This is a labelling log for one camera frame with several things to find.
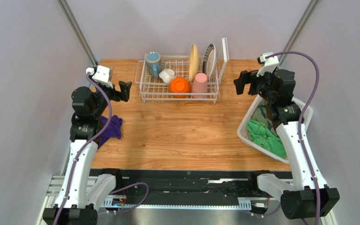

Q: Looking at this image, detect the pink plastic cup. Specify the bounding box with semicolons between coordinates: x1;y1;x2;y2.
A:
192;73;208;99

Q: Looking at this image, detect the bright green towel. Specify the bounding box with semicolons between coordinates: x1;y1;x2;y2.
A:
246;120;287;158

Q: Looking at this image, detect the small white cup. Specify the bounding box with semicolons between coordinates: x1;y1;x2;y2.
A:
158;69;175;84

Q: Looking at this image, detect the white plastic basket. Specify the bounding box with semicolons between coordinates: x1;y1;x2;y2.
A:
237;93;314;164

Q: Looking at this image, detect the purple cable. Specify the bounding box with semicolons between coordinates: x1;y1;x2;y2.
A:
265;51;321;225
52;73;150;225

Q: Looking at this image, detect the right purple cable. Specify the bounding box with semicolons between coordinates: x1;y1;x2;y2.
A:
265;51;321;225

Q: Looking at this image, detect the purple cloth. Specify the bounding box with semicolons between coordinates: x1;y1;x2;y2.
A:
98;115;123;148

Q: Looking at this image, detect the olive green towel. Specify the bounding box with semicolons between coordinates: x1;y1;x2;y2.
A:
252;104;270;126

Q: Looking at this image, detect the yellow plate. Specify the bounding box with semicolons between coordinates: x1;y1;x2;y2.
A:
189;44;199;83

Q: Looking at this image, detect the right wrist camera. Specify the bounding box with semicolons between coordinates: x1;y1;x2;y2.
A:
256;52;279;76

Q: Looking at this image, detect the orange bowl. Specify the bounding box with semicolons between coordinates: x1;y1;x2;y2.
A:
168;77;192;98

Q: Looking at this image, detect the white green-rimmed plate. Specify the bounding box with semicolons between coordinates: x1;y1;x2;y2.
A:
202;43;216;78

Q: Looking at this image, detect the white wire dish rack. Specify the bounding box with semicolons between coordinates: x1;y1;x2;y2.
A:
135;37;229;103

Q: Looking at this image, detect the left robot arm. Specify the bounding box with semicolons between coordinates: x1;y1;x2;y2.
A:
42;81;132;225

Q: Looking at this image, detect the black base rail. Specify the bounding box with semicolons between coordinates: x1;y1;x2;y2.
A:
89;168;293;208

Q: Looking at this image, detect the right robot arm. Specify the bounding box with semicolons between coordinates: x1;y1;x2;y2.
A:
233;69;340;219

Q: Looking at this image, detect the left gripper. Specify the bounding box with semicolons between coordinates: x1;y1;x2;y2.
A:
87;75;131;119

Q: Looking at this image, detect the blue butterfly mug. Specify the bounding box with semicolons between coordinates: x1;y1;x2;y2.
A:
145;52;162;79

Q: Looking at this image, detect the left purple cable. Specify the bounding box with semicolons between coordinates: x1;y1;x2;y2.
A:
52;73;150;225

